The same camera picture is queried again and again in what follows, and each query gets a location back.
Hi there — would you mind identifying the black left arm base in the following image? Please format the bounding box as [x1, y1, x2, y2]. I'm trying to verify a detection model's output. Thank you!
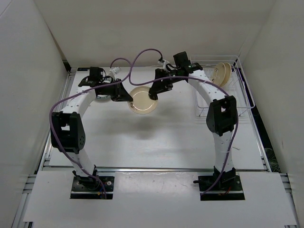
[70, 171, 114, 200]

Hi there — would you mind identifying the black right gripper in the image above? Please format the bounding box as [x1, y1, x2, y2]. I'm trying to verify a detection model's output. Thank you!
[150, 68, 185, 94]

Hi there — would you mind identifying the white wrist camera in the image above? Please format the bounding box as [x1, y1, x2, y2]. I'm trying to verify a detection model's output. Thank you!
[109, 67, 121, 80]
[158, 58, 170, 72]

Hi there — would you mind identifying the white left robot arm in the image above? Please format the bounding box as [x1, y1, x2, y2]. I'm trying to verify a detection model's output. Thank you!
[50, 67, 133, 190]

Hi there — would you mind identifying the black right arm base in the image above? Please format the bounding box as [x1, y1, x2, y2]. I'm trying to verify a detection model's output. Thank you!
[193, 175, 245, 201]

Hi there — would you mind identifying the white plate teal rim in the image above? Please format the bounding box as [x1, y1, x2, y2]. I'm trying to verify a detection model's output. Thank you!
[95, 76, 117, 104]

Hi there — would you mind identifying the aluminium table edge rail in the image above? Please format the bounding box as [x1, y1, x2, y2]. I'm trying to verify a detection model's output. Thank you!
[38, 163, 271, 172]

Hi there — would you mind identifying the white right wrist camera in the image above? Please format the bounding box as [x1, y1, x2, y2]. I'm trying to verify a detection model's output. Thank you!
[158, 58, 170, 72]

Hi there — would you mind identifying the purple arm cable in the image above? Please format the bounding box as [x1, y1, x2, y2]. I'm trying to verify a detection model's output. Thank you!
[128, 48, 238, 196]
[49, 57, 148, 200]

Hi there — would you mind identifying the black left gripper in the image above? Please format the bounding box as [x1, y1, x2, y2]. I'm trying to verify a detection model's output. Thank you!
[99, 78, 133, 102]

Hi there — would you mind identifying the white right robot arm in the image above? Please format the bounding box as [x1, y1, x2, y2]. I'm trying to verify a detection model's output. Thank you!
[149, 52, 238, 190]

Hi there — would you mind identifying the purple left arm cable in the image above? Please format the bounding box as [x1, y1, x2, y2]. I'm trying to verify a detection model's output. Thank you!
[49, 57, 148, 200]

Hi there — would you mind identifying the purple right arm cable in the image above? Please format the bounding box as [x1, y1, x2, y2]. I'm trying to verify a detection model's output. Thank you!
[128, 48, 238, 196]

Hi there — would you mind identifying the white wire dish rack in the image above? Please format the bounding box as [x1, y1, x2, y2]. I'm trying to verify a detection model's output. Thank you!
[190, 55, 255, 121]

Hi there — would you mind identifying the cream plate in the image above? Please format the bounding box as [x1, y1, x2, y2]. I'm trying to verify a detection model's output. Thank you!
[128, 86, 158, 114]
[211, 62, 232, 87]

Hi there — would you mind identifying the white front cover board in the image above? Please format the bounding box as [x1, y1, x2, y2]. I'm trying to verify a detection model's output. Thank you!
[24, 171, 297, 228]

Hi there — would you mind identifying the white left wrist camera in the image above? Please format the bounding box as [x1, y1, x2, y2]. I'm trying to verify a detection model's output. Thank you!
[109, 67, 121, 80]

